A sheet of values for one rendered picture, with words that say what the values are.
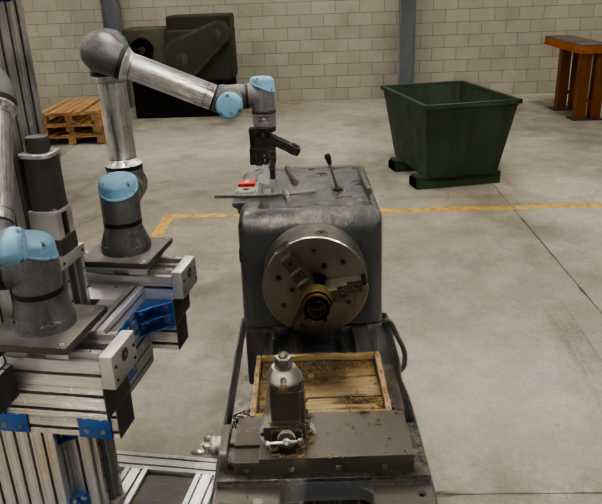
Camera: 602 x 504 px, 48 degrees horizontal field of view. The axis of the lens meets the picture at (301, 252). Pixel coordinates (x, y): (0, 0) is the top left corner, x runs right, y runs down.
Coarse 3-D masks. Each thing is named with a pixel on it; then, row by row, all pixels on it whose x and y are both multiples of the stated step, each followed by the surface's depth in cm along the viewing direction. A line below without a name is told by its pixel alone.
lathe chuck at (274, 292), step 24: (288, 240) 196; (312, 240) 193; (336, 240) 193; (264, 264) 205; (312, 264) 195; (336, 264) 196; (360, 264) 196; (264, 288) 198; (288, 288) 198; (288, 312) 201; (336, 312) 201
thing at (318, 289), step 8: (312, 288) 188; (320, 288) 188; (304, 296) 186; (312, 296) 184; (320, 296) 184; (328, 296) 186; (304, 304) 184; (312, 304) 193; (320, 304) 193; (328, 304) 184; (304, 312) 185; (312, 312) 190; (320, 312) 190; (328, 312) 185
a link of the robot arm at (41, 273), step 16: (32, 240) 154; (48, 240) 156; (32, 256) 153; (48, 256) 155; (0, 272) 152; (16, 272) 153; (32, 272) 154; (48, 272) 156; (0, 288) 155; (16, 288) 156; (32, 288) 155; (48, 288) 157
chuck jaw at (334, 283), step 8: (328, 280) 196; (336, 280) 195; (344, 280) 194; (352, 280) 194; (360, 280) 193; (328, 288) 191; (336, 288) 190; (344, 288) 192; (352, 288) 194; (360, 288) 194; (336, 296) 190; (344, 296) 193
